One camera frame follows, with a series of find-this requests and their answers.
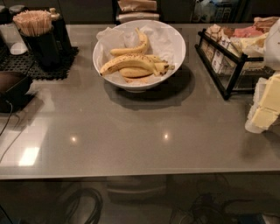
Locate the glass shaker with dark lid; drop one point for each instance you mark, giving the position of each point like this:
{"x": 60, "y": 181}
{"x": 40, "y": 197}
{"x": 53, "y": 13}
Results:
{"x": 10, "y": 34}

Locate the dark bottle with cork top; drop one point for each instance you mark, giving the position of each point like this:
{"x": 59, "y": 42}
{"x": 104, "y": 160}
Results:
{"x": 60, "y": 31}

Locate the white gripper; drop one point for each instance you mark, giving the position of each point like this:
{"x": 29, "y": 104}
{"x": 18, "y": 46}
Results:
{"x": 273, "y": 48}

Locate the white ceramic bowl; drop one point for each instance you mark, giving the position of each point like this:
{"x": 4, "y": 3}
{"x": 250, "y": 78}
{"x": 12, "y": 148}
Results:
{"x": 172, "y": 43}

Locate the large spotted front banana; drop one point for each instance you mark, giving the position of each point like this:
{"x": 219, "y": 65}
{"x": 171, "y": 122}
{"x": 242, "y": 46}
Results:
{"x": 150, "y": 63}

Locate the yellow sweetener packets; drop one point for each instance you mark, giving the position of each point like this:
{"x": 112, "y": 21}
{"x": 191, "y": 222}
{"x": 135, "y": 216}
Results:
{"x": 253, "y": 47}

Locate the bottom banana under bunch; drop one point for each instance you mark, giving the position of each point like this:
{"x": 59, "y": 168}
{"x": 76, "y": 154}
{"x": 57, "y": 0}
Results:
{"x": 137, "y": 80}

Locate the black cup of stir sticks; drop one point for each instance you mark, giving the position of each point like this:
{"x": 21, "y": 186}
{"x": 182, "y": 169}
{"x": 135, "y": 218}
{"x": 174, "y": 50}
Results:
{"x": 36, "y": 28}

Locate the white sugar packets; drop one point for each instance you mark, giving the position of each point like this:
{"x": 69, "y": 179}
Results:
{"x": 220, "y": 63}

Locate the pink sweetener packets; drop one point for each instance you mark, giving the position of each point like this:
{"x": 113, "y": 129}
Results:
{"x": 248, "y": 32}

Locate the black wire condiment rack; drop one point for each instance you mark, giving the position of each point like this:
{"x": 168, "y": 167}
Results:
{"x": 245, "y": 76}

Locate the curved banana at back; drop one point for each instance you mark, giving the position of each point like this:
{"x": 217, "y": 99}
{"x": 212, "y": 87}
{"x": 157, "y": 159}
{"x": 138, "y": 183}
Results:
{"x": 141, "y": 47}

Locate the lower middle banana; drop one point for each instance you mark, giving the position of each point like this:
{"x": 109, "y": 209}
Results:
{"x": 136, "y": 72}

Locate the black perforated rubber mat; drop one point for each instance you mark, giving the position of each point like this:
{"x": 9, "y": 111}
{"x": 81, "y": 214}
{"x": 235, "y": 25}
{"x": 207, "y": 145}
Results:
{"x": 27, "y": 65}

